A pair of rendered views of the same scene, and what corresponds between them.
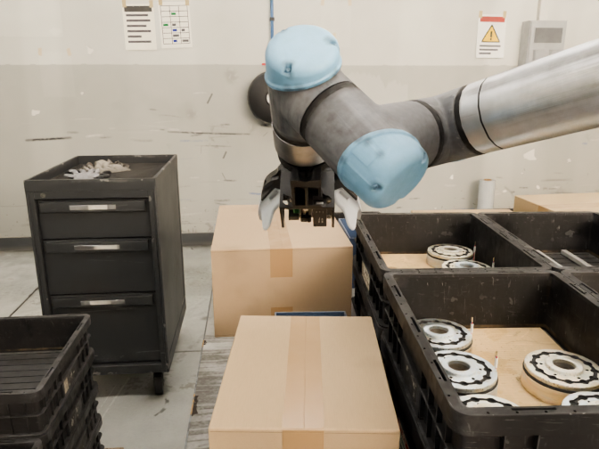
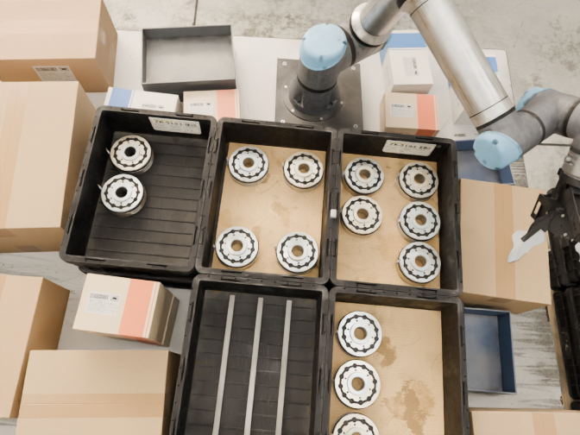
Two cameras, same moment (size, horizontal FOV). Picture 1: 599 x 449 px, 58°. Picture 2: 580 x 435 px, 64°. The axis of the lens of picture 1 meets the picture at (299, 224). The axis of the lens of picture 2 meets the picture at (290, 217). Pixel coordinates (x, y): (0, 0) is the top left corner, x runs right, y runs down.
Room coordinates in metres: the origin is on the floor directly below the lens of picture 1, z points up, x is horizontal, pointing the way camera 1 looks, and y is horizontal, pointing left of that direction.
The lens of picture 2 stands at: (1.08, -0.55, 1.95)
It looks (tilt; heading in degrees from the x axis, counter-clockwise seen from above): 70 degrees down; 179
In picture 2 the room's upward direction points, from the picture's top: 8 degrees clockwise
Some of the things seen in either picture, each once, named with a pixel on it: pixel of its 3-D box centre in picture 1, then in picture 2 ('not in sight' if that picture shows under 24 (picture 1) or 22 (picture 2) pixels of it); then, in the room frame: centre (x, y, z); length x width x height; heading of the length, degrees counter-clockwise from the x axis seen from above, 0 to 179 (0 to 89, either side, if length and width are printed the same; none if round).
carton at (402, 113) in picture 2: not in sight; (408, 117); (0.28, -0.22, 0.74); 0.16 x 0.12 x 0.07; 94
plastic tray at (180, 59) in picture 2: not in sight; (188, 58); (0.20, -0.90, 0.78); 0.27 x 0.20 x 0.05; 102
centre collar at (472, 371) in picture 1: (458, 366); (420, 219); (0.66, -0.22, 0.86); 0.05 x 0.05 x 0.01
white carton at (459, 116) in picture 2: not in sight; (474, 89); (0.16, -0.02, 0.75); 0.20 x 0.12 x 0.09; 6
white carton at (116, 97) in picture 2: not in sight; (142, 117); (0.40, -1.00, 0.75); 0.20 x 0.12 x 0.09; 90
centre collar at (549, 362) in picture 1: (563, 365); (362, 214); (0.66, -0.36, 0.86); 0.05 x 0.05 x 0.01
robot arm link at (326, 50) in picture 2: not in sight; (323, 55); (0.24, -0.51, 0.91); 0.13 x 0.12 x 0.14; 132
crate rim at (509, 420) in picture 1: (518, 330); (395, 209); (0.66, -0.30, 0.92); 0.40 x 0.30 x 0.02; 2
